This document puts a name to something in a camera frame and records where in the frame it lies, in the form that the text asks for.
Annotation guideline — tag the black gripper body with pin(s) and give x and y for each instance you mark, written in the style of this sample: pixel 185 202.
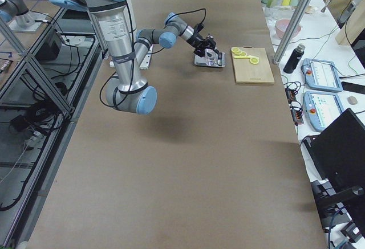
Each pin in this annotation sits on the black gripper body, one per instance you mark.
pixel 196 40

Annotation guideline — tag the glass sauce bottle metal spout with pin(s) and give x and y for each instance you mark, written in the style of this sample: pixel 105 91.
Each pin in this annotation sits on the glass sauce bottle metal spout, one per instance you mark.
pixel 211 58

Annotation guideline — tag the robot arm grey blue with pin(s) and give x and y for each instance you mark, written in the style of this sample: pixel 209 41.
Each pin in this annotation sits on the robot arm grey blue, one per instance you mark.
pixel 18 16
pixel 128 90

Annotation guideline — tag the silver digital kitchen scale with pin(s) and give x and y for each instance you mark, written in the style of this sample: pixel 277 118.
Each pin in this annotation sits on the silver digital kitchen scale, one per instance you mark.
pixel 200 61

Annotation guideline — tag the lemon slice top right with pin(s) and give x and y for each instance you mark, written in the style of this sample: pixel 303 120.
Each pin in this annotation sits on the lemon slice top right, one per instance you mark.
pixel 235 50

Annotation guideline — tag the yellow plastic knife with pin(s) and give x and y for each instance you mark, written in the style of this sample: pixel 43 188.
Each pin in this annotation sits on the yellow plastic knife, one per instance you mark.
pixel 242 57

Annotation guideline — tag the bamboo cutting board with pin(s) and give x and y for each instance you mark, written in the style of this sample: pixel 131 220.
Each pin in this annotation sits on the bamboo cutting board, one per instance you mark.
pixel 247 73

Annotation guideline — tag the lemon slice front near knife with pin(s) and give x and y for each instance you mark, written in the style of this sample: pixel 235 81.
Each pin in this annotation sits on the lemon slice front near knife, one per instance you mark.
pixel 254 60

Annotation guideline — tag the pink bowl with ice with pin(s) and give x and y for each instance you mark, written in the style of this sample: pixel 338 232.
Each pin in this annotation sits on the pink bowl with ice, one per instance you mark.
pixel 281 27

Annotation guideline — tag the black thermos bottle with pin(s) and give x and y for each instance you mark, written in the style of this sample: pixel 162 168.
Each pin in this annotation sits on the black thermos bottle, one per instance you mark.
pixel 294 59

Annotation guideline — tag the blue teach pendant far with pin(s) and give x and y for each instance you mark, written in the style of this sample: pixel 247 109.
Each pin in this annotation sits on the blue teach pendant far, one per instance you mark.
pixel 321 75

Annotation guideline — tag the blue teach pendant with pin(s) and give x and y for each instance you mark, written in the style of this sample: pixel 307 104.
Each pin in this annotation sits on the blue teach pendant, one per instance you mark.
pixel 322 108
pixel 321 75

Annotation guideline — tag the blue teach pendant near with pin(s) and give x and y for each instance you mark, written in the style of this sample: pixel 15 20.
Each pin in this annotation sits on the blue teach pendant near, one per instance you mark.
pixel 322 108

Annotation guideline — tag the black laptop monitor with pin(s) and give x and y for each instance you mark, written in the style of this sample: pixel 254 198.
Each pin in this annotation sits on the black laptop monitor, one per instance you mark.
pixel 338 152

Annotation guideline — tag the aluminium frame post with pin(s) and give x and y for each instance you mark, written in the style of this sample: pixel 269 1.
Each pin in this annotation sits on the aluminium frame post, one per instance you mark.
pixel 289 33

